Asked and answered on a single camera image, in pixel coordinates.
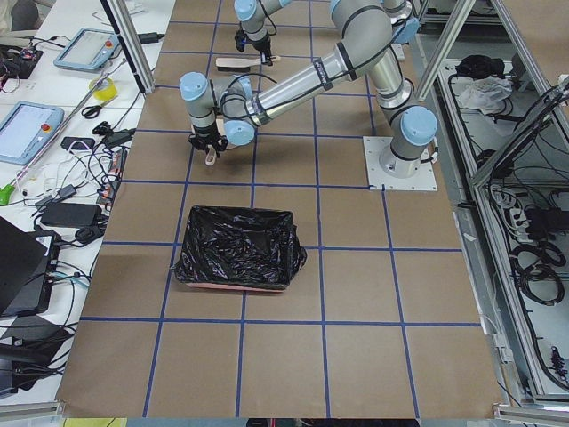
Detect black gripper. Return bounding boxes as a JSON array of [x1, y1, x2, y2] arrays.
[[188, 126, 228, 153], [234, 29, 271, 60]]

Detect beige plastic dustpan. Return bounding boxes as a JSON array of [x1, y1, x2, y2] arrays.
[[190, 126, 220, 168]]

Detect white hand brush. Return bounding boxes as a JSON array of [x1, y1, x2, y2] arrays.
[[215, 55, 282, 72]]

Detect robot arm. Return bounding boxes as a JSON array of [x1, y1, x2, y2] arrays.
[[234, 0, 291, 66], [179, 1, 437, 173]]

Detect bin with black bag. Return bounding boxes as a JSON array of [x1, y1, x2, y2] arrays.
[[172, 205, 307, 292]]

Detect yellow tape roll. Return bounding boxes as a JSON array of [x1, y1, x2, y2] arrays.
[[89, 77, 118, 101]]

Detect black scissors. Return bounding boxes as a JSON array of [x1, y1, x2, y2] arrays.
[[81, 101, 110, 119]]

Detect teach pendant far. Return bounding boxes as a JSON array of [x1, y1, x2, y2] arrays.
[[53, 28, 120, 72]]

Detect teach pendant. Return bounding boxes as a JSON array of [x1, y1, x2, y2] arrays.
[[1, 101, 64, 165], [53, 28, 120, 72]]

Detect black power adapter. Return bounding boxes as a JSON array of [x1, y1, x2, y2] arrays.
[[40, 203, 102, 228]]

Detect teach pendant near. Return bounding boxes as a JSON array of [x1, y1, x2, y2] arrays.
[[1, 101, 64, 165]]

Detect aluminium frame post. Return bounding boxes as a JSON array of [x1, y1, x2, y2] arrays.
[[100, 0, 155, 94]]

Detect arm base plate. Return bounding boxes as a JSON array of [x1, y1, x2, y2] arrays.
[[363, 136, 437, 192]]

